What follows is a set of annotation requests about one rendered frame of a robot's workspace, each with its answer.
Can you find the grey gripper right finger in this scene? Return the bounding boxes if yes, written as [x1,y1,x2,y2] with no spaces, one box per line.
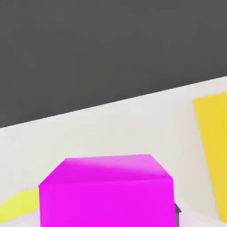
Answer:
[174,199,227,227]

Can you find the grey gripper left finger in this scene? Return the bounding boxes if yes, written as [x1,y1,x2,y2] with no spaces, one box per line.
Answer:
[0,210,40,227]

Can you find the small magenta cube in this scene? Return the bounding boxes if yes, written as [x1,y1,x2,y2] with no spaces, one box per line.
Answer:
[38,154,176,227]

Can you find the small yellow cube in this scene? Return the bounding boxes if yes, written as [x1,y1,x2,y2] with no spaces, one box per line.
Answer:
[0,188,40,223]

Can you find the large yellow box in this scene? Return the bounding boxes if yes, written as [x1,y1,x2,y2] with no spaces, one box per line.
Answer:
[192,92,227,223]

